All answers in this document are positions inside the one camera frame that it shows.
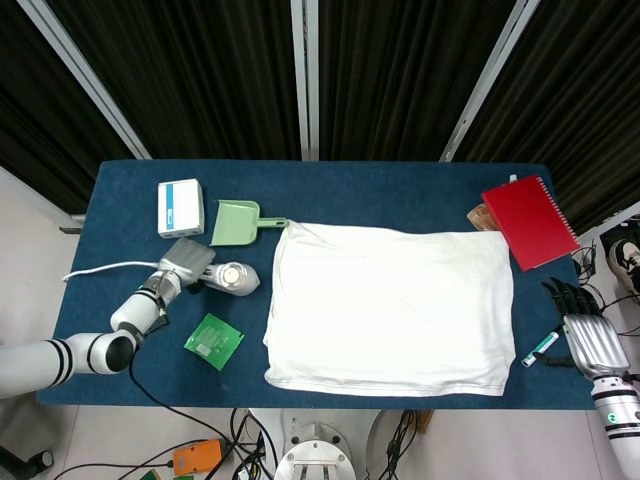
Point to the blue felt table cover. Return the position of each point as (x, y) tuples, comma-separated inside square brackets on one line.
[(350, 192)]

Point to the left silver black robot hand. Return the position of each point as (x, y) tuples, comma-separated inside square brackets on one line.
[(190, 257)]

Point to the white handheld garment steamer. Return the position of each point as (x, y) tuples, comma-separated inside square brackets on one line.
[(235, 277)]

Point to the green black marker pen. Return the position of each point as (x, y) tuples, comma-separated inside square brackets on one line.
[(542, 346)]

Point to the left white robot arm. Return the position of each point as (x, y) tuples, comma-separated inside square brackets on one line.
[(75, 357)]

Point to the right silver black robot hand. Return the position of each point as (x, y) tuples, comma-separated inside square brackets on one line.
[(597, 345)]

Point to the white folded t-shirt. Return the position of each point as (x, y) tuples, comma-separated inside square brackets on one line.
[(390, 310)]

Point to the orange handheld device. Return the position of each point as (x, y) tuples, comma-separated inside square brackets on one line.
[(197, 456)]

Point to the red spiral notebook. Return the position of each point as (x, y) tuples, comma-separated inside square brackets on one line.
[(532, 222)]

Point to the grey aluminium frame post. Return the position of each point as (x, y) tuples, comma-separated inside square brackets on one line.
[(85, 75), (487, 80), (306, 75)]

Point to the black cylindrical object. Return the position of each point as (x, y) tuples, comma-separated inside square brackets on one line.
[(45, 457)]

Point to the white black sneaker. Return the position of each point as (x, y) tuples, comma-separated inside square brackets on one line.
[(625, 260)]

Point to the silver robot base column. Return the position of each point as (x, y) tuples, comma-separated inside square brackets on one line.
[(315, 450)]

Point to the green plastic dustpan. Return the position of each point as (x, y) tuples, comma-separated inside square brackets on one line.
[(235, 225)]

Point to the white box with blue stripe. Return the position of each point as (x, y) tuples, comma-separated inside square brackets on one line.
[(181, 207)]

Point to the brown snack packet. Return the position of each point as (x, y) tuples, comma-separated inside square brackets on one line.
[(479, 217)]

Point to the black pleated curtain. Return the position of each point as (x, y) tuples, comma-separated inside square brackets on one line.
[(210, 75)]

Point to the green foil packet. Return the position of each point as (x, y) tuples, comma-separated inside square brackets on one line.
[(212, 341)]

